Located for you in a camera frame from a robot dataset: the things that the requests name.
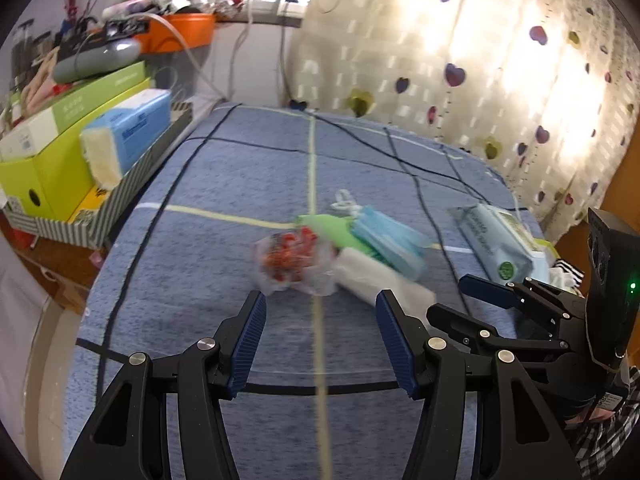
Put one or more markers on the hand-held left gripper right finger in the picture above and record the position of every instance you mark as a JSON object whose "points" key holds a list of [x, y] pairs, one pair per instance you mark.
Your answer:
{"points": [[395, 350]]}

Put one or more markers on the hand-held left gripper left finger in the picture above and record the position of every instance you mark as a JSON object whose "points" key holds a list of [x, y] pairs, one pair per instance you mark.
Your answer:
{"points": [[247, 347]]}

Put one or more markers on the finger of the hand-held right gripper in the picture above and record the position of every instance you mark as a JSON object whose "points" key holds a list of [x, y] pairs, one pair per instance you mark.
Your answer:
{"points": [[487, 287], [465, 325]]}

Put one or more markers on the black white striped sock ball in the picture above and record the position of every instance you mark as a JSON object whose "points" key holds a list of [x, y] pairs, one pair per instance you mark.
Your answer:
{"points": [[567, 271]]}

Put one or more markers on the green white tray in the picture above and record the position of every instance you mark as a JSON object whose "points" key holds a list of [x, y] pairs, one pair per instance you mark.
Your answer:
{"points": [[547, 247]]}

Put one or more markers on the white waffle towel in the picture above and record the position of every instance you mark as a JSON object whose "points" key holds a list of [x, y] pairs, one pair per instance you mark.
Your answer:
{"points": [[360, 270]]}

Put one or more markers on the clear bag with red contents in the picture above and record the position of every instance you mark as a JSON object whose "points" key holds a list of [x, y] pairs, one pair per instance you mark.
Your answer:
{"points": [[287, 260]]}

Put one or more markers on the blue face masks bundle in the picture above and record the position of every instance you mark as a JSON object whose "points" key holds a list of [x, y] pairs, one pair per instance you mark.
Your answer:
{"points": [[387, 240]]}

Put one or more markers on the green pouch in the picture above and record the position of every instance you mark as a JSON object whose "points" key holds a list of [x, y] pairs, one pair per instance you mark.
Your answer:
{"points": [[325, 227]]}

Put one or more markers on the person's right forearm plaid sleeve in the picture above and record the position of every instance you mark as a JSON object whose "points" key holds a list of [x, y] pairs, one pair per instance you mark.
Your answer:
{"points": [[605, 445]]}

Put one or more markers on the light blue soft pack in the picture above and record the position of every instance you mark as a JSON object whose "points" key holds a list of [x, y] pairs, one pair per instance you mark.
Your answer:
{"points": [[542, 262]]}

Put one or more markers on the person's right hand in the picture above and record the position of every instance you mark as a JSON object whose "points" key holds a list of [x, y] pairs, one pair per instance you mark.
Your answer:
{"points": [[592, 416]]}

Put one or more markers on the teal wet wipes pack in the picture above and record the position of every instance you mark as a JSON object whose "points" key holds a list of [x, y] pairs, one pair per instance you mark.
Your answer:
{"points": [[492, 245]]}

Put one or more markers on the wooden wardrobe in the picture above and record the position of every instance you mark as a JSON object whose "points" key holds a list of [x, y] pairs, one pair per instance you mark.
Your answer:
{"points": [[627, 195]]}

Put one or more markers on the blue checked bed blanket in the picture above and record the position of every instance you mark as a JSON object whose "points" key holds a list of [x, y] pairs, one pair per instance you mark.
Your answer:
{"points": [[225, 170]]}

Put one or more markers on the yellow packet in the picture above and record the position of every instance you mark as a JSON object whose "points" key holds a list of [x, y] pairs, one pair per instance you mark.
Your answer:
{"points": [[87, 207]]}

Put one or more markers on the blue tissue pack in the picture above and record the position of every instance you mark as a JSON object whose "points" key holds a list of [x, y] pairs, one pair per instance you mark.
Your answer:
{"points": [[135, 120]]}

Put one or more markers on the heart print curtain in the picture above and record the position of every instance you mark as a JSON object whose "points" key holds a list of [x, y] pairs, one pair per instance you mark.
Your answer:
{"points": [[450, 25]]}

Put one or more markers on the lime storage box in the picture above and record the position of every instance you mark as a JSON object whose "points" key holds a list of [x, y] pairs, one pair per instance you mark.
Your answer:
{"points": [[35, 185]]}

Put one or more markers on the olive green flat box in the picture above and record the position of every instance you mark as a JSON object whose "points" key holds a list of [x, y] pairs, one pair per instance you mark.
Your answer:
{"points": [[85, 102]]}

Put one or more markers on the orange tray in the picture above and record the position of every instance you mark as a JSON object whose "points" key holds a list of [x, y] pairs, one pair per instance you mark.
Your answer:
{"points": [[175, 35]]}

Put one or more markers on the grey oval speaker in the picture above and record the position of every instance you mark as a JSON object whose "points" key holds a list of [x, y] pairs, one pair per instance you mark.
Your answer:
{"points": [[95, 60]]}

